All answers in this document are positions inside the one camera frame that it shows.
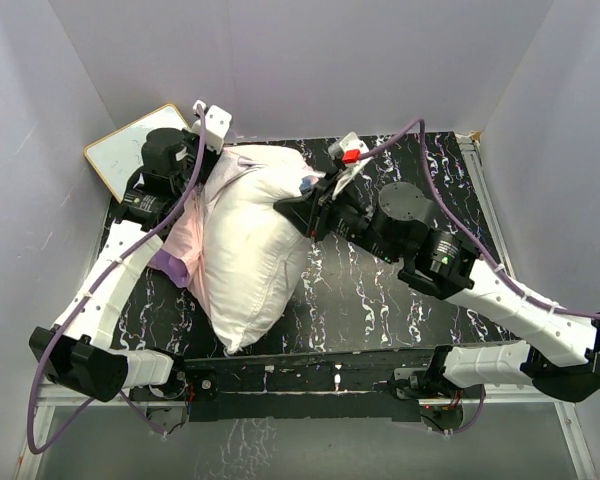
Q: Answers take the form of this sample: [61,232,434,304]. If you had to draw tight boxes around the pink purple Elsa pillowcase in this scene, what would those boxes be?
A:
[147,144,326,311]

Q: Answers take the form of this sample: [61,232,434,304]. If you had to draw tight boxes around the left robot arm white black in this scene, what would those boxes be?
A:
[29,128,221,402]

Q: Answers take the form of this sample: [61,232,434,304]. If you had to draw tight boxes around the small whiteboard wooden frame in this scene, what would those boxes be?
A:
[84,104,188,203]

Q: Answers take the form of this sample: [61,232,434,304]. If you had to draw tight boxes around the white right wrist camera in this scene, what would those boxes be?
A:
[327,130,371,199]

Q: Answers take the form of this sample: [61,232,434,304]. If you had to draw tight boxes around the aluminium frame rail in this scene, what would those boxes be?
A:
[14,132,599,480]

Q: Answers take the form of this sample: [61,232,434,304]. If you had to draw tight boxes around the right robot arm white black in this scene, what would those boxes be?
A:
[274,178,600,403]

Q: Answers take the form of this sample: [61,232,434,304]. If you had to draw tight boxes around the white pillow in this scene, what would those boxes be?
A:
[200,145,319,354]

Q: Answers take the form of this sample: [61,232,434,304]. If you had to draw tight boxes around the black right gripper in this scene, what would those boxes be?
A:
[275,168,402,266]

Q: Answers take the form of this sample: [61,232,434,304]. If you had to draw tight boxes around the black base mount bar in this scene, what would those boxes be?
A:
[129,349,486,424]

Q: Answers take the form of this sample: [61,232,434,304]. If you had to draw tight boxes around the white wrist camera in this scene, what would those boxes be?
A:
[190,99,233,153]
[327,130,371,199]

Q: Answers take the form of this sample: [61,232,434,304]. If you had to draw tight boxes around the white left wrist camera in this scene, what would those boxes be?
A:
[190,99,233,153]

